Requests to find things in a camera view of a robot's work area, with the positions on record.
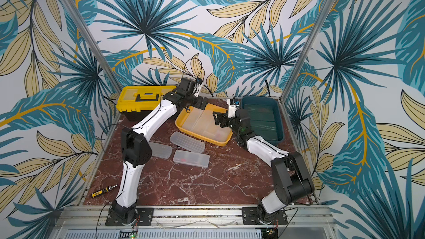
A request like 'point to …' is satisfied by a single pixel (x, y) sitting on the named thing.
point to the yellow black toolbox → (135, 103)
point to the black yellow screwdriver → (99, 192)
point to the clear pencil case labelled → (206, 126)
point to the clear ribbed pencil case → (187, 142)
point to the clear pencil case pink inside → (191, 158)
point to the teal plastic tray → (265, 117)
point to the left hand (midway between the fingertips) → (200, 99)
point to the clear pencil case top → (192, 118)
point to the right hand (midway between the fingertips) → (220, 111)
